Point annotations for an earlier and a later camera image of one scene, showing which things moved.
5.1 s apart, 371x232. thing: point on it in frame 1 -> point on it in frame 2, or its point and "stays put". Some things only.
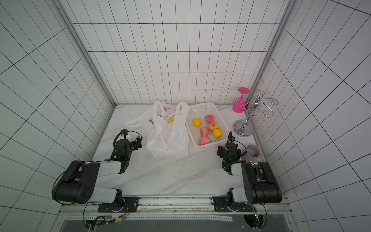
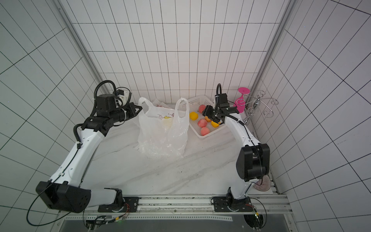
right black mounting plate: [221, 204] stays put
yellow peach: [197, 122] -> [193, 116]
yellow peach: [217, 133] -> [214, 124]
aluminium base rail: [175, 210] stays put
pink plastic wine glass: [239, 105] stays put
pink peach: [204, 131] -> [202, 123]
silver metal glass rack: [244, 127] stays put
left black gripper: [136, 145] -> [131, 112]
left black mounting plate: [129, 204] stays put
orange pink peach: [212, 126] -> [207, 119]
